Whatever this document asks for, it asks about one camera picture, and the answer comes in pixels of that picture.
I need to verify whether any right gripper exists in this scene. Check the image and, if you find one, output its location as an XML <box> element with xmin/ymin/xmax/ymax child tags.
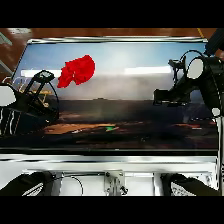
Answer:
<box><xmin>153</xmin><ymin>88</ymin><xmax>192</xmax><ymax>107</ymax></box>

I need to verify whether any red T-shirt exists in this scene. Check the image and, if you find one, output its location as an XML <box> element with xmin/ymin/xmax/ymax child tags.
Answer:
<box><xmin>56</xmin><ymin>54</ymin><xmax>97</xmax><ymax>89</ymax></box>

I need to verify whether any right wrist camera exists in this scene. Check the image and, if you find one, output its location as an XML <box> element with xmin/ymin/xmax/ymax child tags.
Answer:
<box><xmin>167</xmin><ymin>58</ymin><xmax>184</xmax><ymax>80</ymax></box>

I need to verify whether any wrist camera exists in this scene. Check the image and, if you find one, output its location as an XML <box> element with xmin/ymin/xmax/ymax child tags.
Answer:
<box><xmin>25</xmin><ymin>69</ymin><xmax>56</xmax><ymax>96</ymax></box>
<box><xmin>167</xmin><ymin>58</ymin><xmax>184</xmax><ymax>80</ymax></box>

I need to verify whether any black cable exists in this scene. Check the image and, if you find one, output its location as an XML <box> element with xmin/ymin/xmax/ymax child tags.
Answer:
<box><xmin>53</xmin><ymin>174</ymin><xmax>85</xmax><ymax>197</ymax></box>
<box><xmin>179</xmin><ymin>49</ymin><xmax>205</xmax><ymax>68</ymax></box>

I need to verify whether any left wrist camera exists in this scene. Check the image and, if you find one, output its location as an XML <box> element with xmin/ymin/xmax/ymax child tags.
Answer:
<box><xmin>25</xmin><ymin>69</ymin><xmax>56</xmax><ymax>96</ymax></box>

